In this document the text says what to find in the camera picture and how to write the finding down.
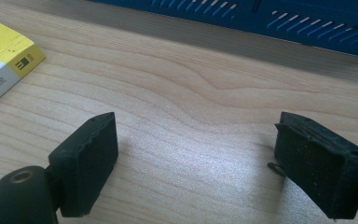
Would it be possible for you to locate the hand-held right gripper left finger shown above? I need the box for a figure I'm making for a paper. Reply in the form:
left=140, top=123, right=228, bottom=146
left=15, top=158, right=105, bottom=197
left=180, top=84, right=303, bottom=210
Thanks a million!
left=48, top=111, right=119, bottom=218

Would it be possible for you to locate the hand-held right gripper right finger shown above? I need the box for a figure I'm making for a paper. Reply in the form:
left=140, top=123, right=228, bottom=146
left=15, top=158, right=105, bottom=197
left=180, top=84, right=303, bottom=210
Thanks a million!
left=268, top=111, right=358, bottom=220

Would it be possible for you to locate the yellow book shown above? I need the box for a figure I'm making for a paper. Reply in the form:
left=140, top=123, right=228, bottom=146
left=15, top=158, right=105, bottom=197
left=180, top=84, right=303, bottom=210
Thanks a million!
left=0, top=13, right=47, bottom=115

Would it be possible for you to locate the blue perforated file rack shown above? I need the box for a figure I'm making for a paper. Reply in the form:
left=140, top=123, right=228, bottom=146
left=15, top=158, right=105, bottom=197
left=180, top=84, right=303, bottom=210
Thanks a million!
left=88, top=0, right=358, bottom=60

